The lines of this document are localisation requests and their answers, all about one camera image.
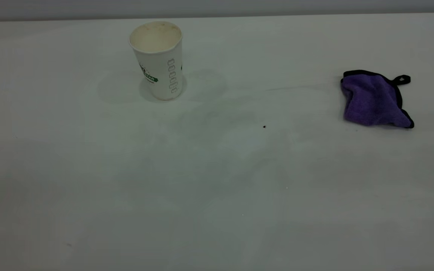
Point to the white paper coffee cup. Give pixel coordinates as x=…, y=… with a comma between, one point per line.
x=160, y=56

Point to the purple cloth with black trim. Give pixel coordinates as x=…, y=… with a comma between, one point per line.
x=371, y=101

